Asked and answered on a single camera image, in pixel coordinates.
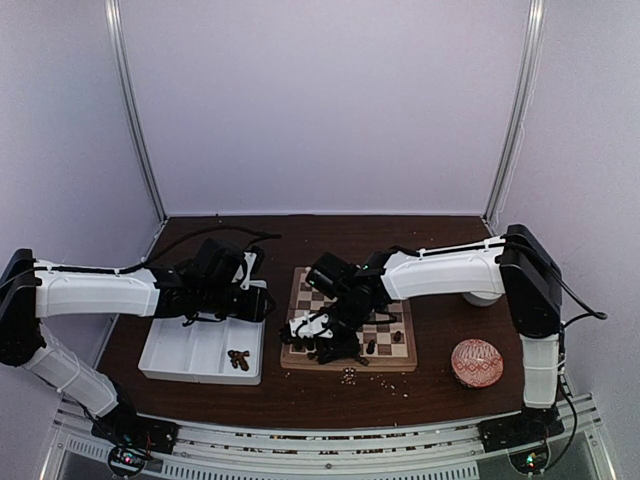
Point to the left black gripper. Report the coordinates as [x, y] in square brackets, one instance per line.
[253, 309]

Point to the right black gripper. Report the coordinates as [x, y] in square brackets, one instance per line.
[338, 350]

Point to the wooden chess board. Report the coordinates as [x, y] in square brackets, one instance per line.
[390, 357]

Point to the white plastic divided tray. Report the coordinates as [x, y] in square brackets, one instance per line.
[176, 350]

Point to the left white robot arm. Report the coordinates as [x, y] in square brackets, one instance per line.
[217, 283]

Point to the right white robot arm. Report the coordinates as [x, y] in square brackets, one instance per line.
[514, 266]

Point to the dark chess pieces lower pile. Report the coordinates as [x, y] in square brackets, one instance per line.
[239, 359]

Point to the red patterned bowl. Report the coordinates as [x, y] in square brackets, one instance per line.
[476, 363]

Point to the white ceramic bowl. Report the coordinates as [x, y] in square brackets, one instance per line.
[481, 299]

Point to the right wrist camera with cable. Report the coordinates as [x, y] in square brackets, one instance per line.
[308, 326]

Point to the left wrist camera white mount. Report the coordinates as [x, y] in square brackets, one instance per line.
[250, 263]

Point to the aluminium front rail frame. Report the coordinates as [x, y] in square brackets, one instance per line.
[449, 450]

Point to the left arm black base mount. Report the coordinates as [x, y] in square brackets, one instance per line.
[144, 435]

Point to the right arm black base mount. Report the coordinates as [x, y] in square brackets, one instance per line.
[517, 430]

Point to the left aluminium corner post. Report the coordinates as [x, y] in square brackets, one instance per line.
[118, 42]

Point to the aluminium corner post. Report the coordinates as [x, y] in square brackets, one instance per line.
[118, 42]
[523, 96]

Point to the right aluminium corner post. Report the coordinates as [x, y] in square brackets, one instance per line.
[523, 96]

